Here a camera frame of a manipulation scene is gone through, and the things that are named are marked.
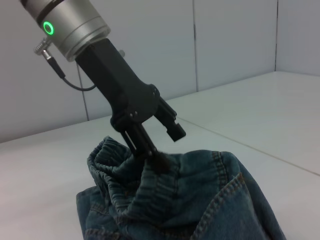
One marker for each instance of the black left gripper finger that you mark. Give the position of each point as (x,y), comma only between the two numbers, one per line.
(142,142)
(172,127)

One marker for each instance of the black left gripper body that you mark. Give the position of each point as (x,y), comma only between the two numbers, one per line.
(120,87)

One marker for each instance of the blue denim shorts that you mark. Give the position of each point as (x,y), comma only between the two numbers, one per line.
(187,200)

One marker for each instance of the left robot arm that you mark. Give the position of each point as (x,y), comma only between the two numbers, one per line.
(67,22)

